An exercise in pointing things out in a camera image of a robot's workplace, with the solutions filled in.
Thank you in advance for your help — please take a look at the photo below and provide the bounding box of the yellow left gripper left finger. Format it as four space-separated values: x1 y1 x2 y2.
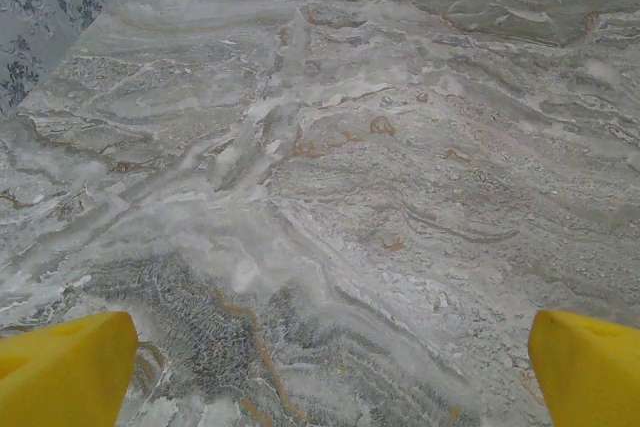
0 311 139 427

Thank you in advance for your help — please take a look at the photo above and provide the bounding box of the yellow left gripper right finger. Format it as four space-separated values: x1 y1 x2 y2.
527 309 640 427

